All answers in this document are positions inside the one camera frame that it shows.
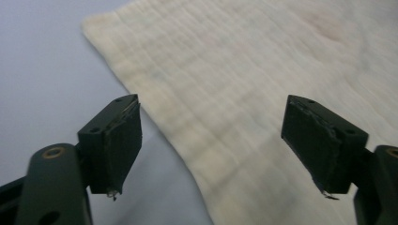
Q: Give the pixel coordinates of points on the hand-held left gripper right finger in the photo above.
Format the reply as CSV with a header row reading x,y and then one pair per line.
x,y
319,146

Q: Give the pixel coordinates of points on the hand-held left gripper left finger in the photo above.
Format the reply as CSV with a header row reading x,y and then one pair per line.
x,y
115,146

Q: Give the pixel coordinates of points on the cream cloth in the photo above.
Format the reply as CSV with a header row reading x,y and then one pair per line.
x,y
250,93

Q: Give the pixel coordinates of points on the light grey foam mat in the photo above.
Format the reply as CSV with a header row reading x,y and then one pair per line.
x,y
47,68

